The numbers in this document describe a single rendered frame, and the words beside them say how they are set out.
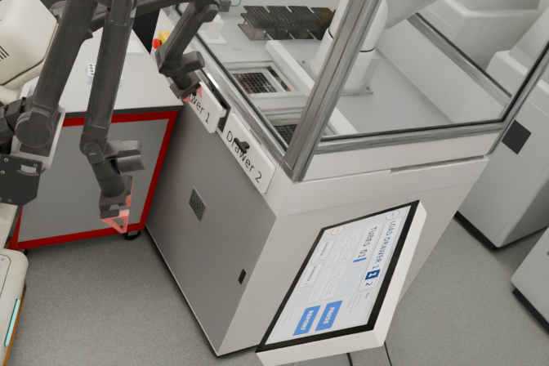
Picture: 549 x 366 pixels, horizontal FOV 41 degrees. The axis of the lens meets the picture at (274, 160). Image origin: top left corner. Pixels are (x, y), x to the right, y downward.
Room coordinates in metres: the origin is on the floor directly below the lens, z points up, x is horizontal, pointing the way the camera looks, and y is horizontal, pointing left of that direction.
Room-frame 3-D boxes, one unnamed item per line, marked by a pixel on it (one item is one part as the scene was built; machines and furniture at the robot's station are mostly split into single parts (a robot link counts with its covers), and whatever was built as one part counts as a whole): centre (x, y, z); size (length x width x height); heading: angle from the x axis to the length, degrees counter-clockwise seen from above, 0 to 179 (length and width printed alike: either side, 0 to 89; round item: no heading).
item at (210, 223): (2.50, -0.07, 0.40); 1.03 x 0.95 x 0.80; 44
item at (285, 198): (2.51, -0.07, 0.87); 1.02 x 0.95 x 0.14; 44
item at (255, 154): (1.97, 0.09, 0.87); 0.29 x 0.02 x 0.11; 44
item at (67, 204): (2.29, 0.81, 0.38); 0.62 x 0.58 x 0.76; 44
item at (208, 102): (2.18, 0.33, 0.87); 0.29 x 0.02 x 0.11; 44
